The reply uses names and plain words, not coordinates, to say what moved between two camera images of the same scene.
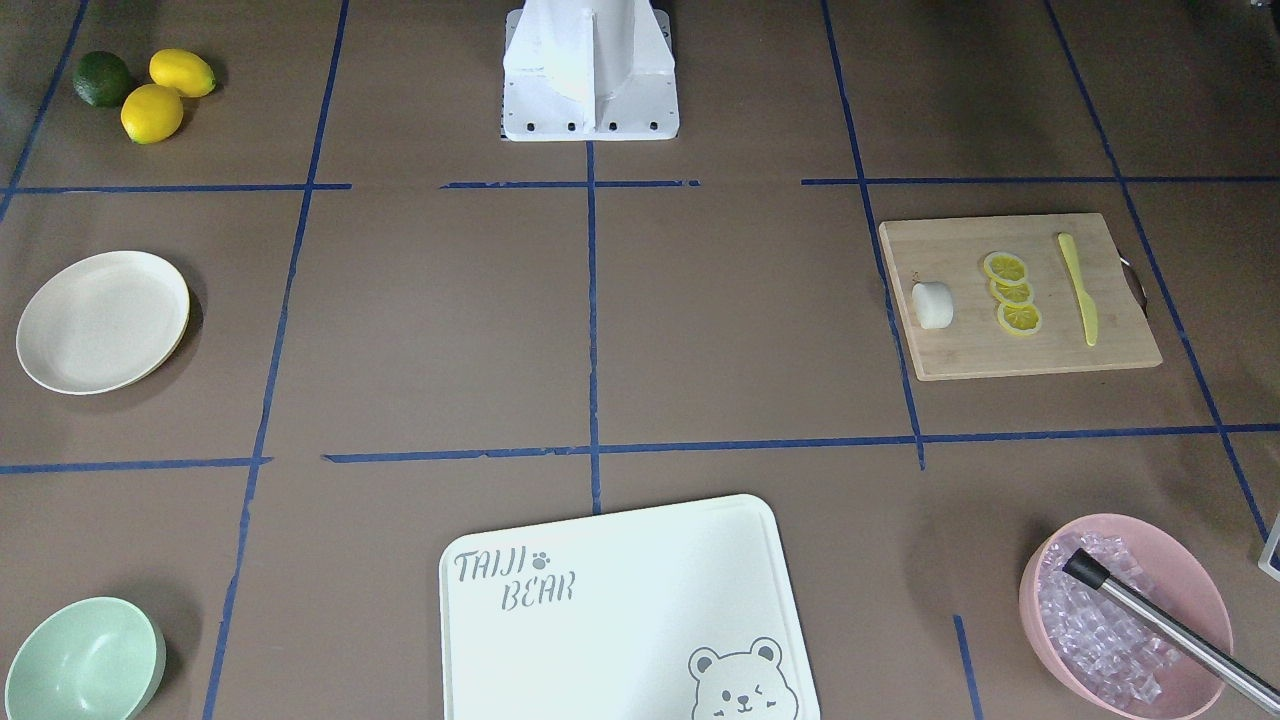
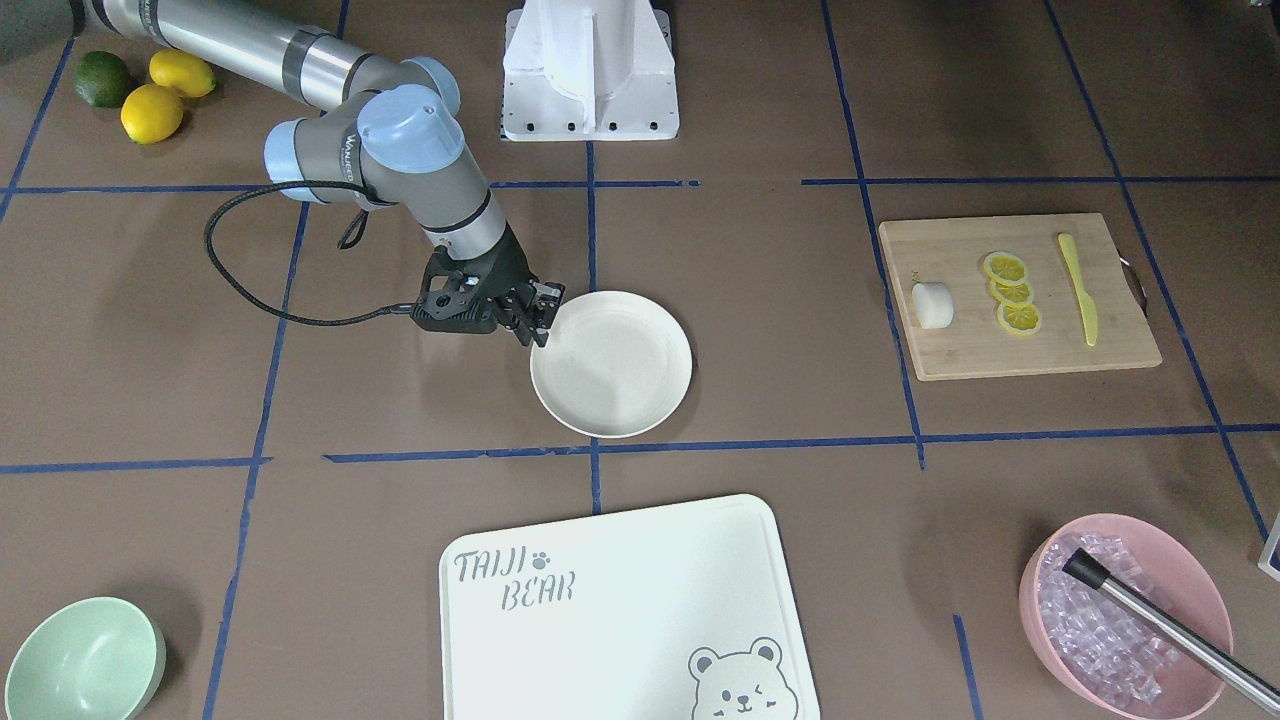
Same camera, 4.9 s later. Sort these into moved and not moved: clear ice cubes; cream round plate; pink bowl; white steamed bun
Moved: cream round plate
Not moved: white steamed bun; pink bowl; clear ice cubes
